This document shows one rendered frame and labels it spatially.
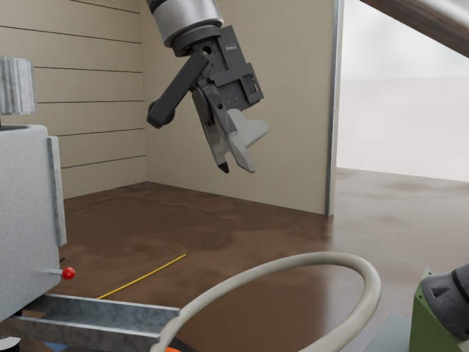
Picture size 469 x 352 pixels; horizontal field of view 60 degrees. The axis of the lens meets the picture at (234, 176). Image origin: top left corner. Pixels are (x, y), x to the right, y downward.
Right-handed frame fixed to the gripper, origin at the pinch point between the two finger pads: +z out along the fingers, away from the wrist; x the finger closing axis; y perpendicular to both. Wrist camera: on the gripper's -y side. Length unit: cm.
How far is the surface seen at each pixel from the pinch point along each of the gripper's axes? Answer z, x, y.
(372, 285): 28.3, 8.1, 17.8
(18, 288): 9, 46, -47
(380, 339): 73, 61, 38
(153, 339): 27.5, 29.1, -22.4
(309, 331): 140, 208, 55
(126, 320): 26, 45, -28
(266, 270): 30, 43, 8
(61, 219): -2, 56, -34
